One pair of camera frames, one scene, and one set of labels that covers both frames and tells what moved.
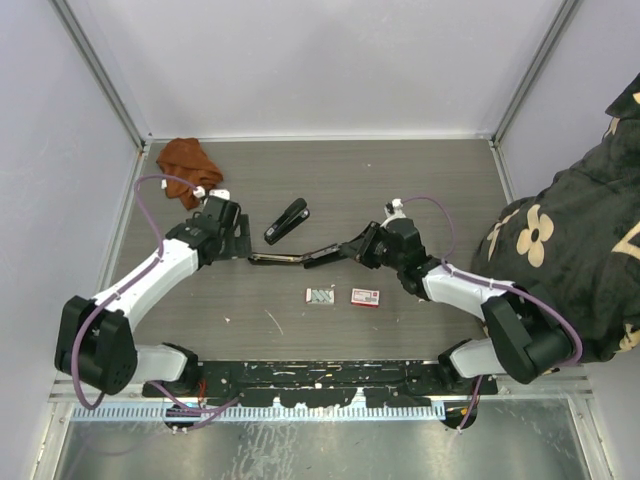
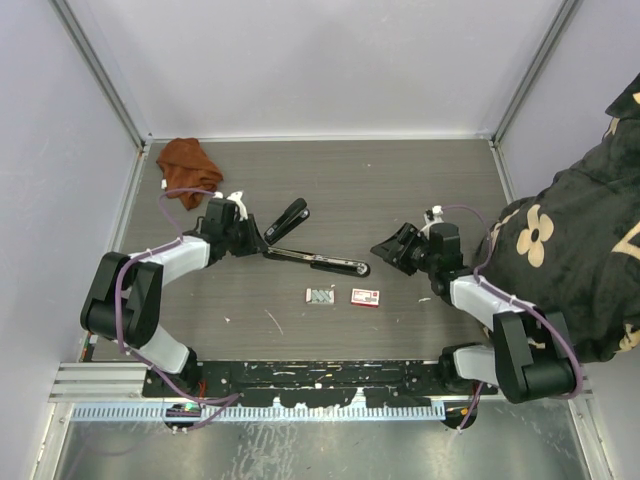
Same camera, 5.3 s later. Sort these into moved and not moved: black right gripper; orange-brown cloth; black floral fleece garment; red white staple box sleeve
Moved: black right gripper
Not moved: black floral fleece garment; orange-brown cloth; red white staple box sleeve
